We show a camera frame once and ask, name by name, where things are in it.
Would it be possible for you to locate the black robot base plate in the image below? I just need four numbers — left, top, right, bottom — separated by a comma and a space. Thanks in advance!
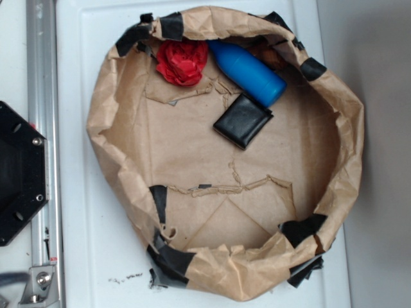
1, 101, 48, 247

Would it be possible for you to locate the aluminium extrusion rail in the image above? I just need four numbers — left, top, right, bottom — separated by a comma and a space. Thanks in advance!
26, 1, 66, 307

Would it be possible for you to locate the brown wooden object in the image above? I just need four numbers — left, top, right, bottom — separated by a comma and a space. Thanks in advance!
247, 45, 288, 71

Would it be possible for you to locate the brown paper bag basket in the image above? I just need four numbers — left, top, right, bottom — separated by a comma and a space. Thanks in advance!
87, 6, 364, 302

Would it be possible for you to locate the blue plastic bottle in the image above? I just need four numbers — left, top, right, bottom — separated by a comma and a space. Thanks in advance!
207, 40, 287, 108

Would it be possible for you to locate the metal corner bracket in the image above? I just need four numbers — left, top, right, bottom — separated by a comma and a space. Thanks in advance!
18, 265, 59, 307

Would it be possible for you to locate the black leather wallet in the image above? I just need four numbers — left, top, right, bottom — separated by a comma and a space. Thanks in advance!
213, 94, 274, 150

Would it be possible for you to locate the red paper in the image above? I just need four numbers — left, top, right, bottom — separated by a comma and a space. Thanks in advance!
156, 40, 209, 87

